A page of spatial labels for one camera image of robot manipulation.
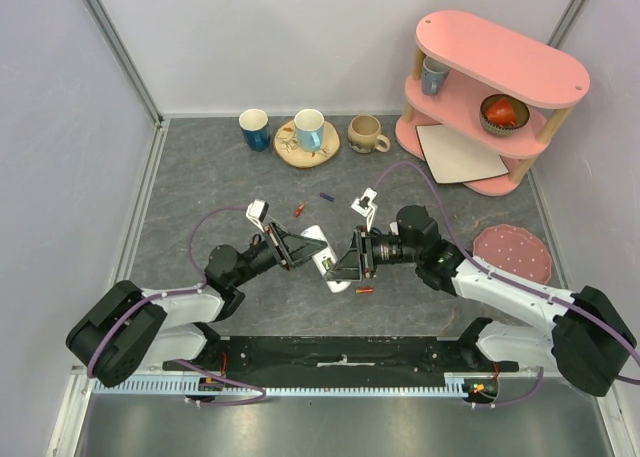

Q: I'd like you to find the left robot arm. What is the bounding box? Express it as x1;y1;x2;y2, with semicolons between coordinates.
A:
65;223;328;387

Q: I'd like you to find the white square plate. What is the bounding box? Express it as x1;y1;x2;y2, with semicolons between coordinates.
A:
416;125;508;184

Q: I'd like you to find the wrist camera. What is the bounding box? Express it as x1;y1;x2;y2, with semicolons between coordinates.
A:
350;188;377;232
245;199;269;232

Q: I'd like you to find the dark blue mug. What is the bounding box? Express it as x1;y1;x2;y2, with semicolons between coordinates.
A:
239;108;271;152

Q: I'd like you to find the light blue mug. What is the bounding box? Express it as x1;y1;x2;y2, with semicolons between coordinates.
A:
294;109;325;152

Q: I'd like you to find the grey mug on shelf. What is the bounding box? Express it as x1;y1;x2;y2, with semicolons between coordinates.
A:
421;57;450;96

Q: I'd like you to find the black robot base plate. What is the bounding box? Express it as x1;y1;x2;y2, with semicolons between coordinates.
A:
191;336;518;388

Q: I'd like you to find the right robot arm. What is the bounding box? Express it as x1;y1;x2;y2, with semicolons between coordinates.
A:
320;205;639;397

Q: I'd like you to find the beige ceramic mug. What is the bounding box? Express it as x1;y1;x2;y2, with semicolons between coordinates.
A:
347;115;391;154

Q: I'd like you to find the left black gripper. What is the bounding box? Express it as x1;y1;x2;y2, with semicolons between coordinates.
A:
232;220;329;287

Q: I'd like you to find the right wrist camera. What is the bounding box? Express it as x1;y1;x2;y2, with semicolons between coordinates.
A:
350;188;377;232

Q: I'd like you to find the white remote control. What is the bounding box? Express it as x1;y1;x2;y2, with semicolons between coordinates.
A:
299;224;352;295

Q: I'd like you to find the red cup in bowl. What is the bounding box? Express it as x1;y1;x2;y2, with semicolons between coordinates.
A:
484;96;516;127

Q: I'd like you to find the pink dotted plate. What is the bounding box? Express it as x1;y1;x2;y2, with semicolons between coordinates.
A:
473;224;553;284

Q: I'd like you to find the pink three-tier shelf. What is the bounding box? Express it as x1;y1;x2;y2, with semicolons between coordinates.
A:
395;10;590;197

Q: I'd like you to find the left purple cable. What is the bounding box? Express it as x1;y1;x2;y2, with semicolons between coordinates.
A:
87;205;249;379

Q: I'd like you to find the patterned dark bowl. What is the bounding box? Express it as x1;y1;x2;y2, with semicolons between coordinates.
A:
480;94;530;137

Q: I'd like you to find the beige floral saucer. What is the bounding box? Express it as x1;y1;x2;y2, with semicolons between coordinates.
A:
274;119;341;169

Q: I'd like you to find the purple battery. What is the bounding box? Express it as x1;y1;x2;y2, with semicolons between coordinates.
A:
319;192;335;202

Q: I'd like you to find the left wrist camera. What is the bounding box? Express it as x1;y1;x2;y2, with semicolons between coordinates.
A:
245;199;269;232

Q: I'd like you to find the white cable duct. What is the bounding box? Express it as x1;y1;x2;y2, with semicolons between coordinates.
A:
93;373;471;398

